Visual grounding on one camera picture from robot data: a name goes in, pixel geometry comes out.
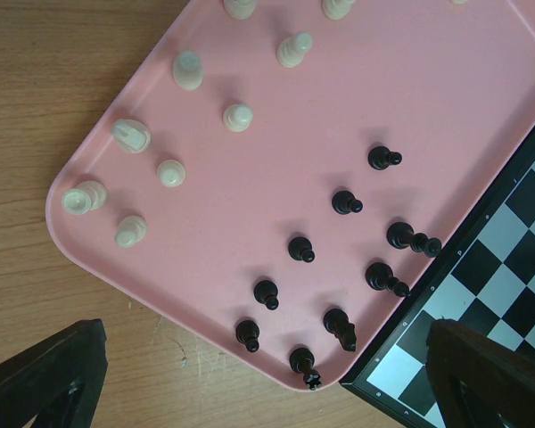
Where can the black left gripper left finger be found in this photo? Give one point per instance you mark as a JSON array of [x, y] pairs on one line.
[[56, 382]]

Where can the white rook piece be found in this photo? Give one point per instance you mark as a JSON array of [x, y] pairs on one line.
[[86, 196]]

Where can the white knight piece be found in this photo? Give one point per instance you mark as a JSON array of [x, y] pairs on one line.
[[132, 136]]

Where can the black knight piece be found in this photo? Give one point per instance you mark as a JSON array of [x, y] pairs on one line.
[[336, 322]]

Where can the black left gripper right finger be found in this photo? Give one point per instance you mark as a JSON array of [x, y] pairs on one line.
[[476, 381]]

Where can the white bishop piece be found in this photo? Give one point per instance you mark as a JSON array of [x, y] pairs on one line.
[[187, 70]]

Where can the white queen piece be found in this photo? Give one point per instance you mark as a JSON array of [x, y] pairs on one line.
[[240, 9]]

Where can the black rook piece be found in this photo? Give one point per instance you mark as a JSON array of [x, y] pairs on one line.
[[302, 362]]

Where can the black pawn piece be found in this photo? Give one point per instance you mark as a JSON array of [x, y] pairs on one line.
[[247, 333], [380, 158], [300, 248], [265, 292], [344, 202]]

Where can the black bishop piece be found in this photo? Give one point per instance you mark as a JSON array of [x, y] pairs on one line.
[[379, 276]]

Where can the pink plastic tray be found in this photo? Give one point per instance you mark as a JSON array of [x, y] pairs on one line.
[[449, 86]]

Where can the white pawn piece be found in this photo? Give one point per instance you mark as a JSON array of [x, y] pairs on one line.
[[238, 117], [292, 50], [337, 9], [171, 173], [131, 230]]

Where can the black and white chessboard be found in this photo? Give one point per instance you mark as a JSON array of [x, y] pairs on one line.
[[483, 279]]

